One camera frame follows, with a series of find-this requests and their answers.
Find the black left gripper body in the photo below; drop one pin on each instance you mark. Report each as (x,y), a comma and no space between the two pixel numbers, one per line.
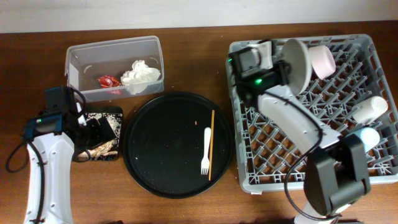
(96,135)

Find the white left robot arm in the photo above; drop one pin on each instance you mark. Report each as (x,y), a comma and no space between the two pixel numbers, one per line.
(53,141)

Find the grey dishwasher rack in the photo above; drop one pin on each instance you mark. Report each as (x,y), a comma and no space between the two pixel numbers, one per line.
(264,152)

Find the black rectangular tray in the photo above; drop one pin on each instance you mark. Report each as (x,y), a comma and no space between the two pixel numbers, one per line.
(116,155)

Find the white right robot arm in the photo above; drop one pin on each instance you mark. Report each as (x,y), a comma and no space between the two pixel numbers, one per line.
(336,172)

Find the spilled rice pile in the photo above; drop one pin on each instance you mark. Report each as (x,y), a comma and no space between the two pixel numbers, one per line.
(102,149)

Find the pink bowl with rice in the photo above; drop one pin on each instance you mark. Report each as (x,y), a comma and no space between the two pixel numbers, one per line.
(322,61)

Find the white cup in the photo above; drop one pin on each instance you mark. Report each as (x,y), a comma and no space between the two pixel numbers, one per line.
(369,110)

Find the white plastic fork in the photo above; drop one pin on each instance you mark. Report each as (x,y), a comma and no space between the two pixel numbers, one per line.
(205,162)

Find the red snack wrapper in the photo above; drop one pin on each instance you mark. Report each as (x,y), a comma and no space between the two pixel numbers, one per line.
(108,81)

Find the wooden chopstick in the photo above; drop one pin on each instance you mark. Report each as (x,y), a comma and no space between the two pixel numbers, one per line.
(211,143)

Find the clear plastic waste bin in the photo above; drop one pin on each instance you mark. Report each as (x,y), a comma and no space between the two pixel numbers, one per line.
(86,63)

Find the white tissue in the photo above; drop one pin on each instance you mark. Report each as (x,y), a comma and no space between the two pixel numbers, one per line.
(138,79)

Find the grey plate with food scraps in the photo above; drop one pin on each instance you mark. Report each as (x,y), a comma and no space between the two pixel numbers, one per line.
(295,53)

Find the light blue cup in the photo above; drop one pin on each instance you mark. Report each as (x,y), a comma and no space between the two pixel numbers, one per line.
(369,136)

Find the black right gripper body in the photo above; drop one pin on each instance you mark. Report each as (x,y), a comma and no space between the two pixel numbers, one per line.
(282,68)

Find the round black serving tray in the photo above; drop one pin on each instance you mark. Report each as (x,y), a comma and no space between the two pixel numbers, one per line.
(163,145)

